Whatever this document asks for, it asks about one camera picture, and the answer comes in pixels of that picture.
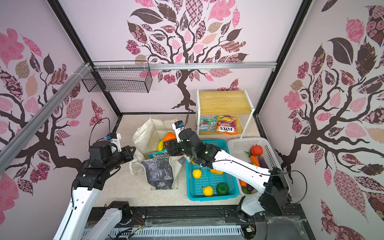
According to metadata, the lower teal candy bag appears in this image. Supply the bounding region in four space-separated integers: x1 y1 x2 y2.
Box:
199 116 217 131

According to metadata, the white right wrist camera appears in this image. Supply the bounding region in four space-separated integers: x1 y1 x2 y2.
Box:
172 121 185 143

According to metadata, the yellow banana bunch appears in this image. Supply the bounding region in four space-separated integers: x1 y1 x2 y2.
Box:
158 140 164 151

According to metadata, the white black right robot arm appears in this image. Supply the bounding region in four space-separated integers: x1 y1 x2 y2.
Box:
165 121 289 221

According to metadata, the dark purple eggplant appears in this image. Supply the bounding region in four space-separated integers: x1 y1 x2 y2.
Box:
259 156 269 169

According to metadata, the orange carrot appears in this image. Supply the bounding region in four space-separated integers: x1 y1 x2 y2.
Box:
239 180 247 188
250 156 260 167

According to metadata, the yellow pear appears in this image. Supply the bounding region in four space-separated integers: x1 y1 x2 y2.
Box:
210 169 224 175

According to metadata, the lower orange carrot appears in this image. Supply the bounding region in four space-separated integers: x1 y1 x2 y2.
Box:
239 180 247 188

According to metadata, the small yellow lemon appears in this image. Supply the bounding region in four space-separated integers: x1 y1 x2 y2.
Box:
192 169 203 179

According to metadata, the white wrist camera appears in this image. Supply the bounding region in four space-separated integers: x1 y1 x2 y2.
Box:
172 121 185 143
106 133 122 153

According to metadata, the white wood two-tier shelf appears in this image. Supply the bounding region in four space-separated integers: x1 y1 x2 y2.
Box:
196 88 255 139

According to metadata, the red tomato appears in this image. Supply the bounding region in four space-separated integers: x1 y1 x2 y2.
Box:
250 145 264 157

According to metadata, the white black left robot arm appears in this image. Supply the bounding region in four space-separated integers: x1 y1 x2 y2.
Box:
54 140 136 240

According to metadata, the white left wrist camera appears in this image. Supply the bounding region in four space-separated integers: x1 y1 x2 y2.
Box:
106 133 122 153

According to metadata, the green cucumber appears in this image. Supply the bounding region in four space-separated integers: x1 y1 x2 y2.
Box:
242 186 254 195

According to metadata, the black front rail base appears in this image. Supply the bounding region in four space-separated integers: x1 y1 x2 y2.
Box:
55 203 316 240

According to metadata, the orange Fox's candy bag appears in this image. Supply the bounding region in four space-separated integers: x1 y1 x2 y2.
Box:
216 116 238 135

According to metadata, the teal plastic basket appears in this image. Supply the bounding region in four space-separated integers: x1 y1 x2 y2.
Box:
185 139 240 202

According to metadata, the black wire wall basket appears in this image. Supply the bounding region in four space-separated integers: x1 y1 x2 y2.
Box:
82 60 153 93

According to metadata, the silver aluminium rail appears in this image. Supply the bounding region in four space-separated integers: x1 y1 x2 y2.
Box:
1 62 277 173

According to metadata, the yellow lemon bottom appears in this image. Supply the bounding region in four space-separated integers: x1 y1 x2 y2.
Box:
203 186 214 197

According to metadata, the green avocado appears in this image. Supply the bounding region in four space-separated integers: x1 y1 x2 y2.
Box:
216 183 229 196

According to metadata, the cream canvas grocery bag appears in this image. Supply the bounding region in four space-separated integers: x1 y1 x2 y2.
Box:
129 118 186 190

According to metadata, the teal striped candy bag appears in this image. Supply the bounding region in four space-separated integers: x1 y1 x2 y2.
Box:
149 150 169 159

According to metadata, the white plastic basket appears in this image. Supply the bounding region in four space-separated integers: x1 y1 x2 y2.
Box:
221 137 281 198

